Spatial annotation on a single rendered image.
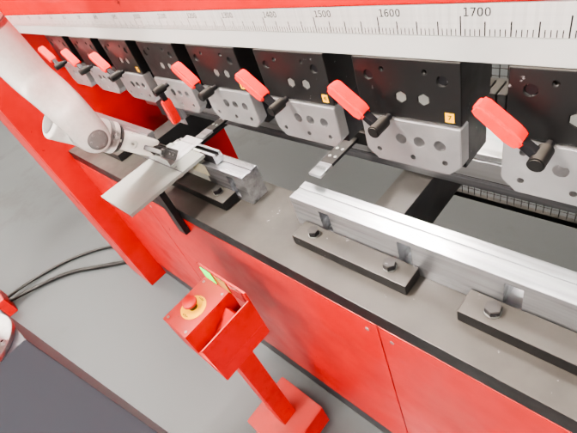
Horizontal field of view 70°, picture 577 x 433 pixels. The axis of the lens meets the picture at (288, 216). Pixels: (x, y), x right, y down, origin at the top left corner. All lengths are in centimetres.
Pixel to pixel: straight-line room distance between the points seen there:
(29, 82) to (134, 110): 112
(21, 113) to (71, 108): 97
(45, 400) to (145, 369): 107
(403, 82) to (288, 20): 19
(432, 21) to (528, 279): 43
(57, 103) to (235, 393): 132
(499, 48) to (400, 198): 59
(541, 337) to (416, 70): 46
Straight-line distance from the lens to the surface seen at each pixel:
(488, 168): 97
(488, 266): 77
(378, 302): 85
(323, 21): 60
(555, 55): 49
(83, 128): 103
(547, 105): 51
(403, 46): 55
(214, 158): 118
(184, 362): 207
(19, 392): 110
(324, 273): 91
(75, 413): 120
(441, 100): 55
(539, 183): 57
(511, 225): 216
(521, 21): 48
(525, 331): 78
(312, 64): 65
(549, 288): 75
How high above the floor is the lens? 158
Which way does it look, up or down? 41 degrees down
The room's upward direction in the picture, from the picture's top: 23 degrees counter-clockwise
